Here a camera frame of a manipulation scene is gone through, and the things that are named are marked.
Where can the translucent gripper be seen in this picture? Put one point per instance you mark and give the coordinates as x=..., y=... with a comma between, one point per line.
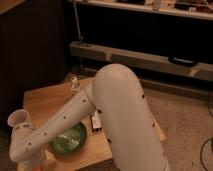
x=42, y=164

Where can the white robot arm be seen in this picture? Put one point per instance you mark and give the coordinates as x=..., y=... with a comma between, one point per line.
x=117, y=95

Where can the green bowl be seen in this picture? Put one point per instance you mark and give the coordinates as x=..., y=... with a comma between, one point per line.
x=70, y=141

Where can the white paper cup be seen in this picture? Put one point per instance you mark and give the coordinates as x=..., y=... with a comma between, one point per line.
x=18, y=118

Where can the wooden table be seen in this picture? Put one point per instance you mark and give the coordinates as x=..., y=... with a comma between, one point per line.
x=94, y=155

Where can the clear plastic bottle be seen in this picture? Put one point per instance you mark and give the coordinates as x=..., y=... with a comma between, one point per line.
x=75, y=84

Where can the metal pole stand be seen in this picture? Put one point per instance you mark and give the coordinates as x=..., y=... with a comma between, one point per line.
x=79, y=35

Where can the long grey case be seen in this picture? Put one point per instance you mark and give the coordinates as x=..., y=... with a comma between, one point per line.
x=141, y=60

